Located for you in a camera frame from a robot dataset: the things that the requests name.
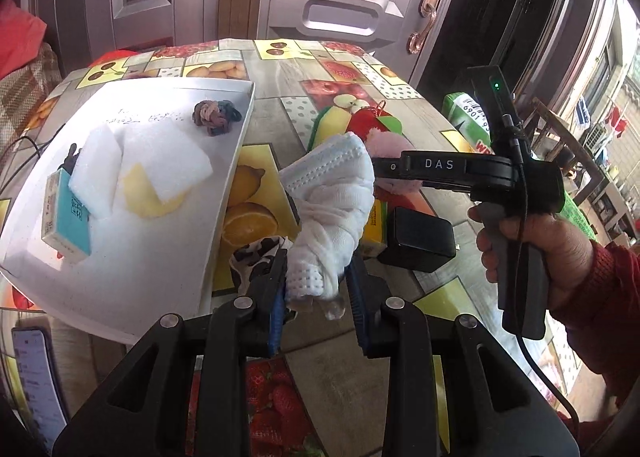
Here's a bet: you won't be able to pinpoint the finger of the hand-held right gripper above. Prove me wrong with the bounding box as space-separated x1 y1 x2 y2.
371 156 407 184

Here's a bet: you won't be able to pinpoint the person's right hand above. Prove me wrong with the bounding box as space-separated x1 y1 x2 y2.
467 204 596 310

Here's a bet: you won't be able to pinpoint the dark glass door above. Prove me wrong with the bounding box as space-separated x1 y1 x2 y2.
415 0 601 102

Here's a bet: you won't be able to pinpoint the person's right forearm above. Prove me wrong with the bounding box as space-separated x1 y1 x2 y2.
547 239 640 438

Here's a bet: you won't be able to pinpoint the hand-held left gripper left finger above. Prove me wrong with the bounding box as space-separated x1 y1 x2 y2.
52 247 291 457

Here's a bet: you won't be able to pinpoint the purple blue knitted scrunchie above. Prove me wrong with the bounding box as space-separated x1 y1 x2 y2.
192 99 243 136

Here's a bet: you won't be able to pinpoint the light blue face mask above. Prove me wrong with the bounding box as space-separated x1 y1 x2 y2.
278 132 376 202

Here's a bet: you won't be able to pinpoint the pink fluffy plush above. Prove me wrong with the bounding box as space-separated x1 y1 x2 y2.
367 134 426 195

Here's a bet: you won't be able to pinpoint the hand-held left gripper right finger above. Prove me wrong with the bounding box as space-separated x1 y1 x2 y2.
347 254 581 457

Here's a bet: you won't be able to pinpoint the leopard print cloth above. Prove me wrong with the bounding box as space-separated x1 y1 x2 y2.
229 236 293 295

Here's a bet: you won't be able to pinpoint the white foam tray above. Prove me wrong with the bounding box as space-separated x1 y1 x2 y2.
0 76 257 345

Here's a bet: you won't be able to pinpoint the green printed package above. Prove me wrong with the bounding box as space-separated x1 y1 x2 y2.
442 92 598 243

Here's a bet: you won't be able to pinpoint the yellow green scouring sponge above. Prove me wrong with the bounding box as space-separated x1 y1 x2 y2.
309 104 353 150

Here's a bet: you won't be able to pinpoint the white towel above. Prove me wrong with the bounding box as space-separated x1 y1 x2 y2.
285 172 376 310

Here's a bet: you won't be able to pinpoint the white sponge pad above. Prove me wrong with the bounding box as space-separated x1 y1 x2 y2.
117 129 213 202

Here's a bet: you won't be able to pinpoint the wooden chair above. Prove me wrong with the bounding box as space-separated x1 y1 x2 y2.
530 97 608 208

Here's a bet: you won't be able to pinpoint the plaid blanket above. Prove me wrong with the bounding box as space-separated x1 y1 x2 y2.
0 42 63 138

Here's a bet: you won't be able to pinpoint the teal tissue pack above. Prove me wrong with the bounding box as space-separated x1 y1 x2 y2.
40 168 93 265

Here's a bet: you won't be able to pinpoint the thin black cable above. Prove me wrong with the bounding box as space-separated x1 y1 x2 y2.
0 136 66 178

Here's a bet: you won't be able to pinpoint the red apple plush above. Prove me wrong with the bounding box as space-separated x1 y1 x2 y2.
345 107 403 142

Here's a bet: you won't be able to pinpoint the black power charger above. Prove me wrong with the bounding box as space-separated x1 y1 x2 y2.
377 206 457 274

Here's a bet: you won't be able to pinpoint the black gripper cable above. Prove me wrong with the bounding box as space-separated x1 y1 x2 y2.
515 332 583 438

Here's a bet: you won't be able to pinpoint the yellow corn packet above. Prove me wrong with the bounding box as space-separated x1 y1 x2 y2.
357 199 396 258

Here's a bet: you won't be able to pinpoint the red flags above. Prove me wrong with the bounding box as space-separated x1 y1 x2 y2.
607 107 630 138

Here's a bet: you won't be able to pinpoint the red cushion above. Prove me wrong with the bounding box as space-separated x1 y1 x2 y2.
0 0 48 80

